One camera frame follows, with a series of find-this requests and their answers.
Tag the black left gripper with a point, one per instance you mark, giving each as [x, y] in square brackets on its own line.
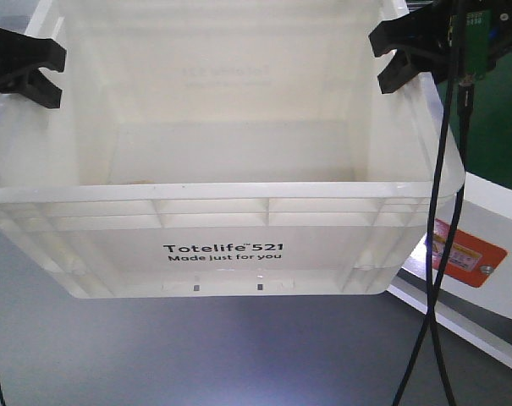
[20, 54]

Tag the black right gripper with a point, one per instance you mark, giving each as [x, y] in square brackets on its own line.
[419, 38]

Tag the cream round plush toy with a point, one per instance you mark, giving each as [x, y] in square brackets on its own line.
[140, 182]

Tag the white plastic tote box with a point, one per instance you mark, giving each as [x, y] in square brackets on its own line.
[279, 167]

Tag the green circuit board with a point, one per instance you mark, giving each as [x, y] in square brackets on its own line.
[477, 34]

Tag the white outer conveyor rim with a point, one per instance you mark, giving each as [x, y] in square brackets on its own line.
[486, 214]

